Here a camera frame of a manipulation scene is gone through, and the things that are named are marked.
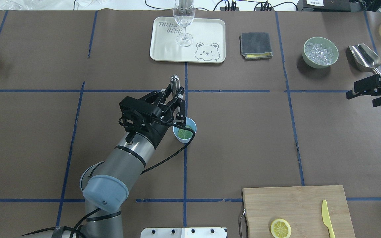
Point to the clear wine glass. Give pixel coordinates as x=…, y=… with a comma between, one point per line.
x=184, y=14

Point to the steel ice scoop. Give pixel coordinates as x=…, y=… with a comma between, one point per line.
x=365, y=58

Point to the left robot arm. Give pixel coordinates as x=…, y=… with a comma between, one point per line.
x=107, y=185

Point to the grey folded cloth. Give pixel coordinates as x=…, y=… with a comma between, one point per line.
x=255, y=45

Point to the light blue cup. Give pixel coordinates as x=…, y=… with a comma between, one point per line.
x=190, y=124

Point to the yellow plastic knife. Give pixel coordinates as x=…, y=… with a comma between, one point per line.
x=326, y=218

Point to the steel muddler black tip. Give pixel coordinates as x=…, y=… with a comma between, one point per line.
x=174, y=84

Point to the cream bear tray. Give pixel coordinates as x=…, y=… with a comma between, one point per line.
x=205, y=41

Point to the green bowl of ice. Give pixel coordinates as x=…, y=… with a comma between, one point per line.
x=319, y=53

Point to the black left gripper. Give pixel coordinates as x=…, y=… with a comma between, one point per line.
x=160, y=133

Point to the wooden cutting board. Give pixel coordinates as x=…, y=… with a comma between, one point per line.
x=301, y=207

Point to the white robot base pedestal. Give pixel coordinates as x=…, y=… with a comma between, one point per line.
x=185, y=232

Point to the yellow lemon slice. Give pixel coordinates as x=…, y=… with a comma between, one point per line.
x=280, y=228

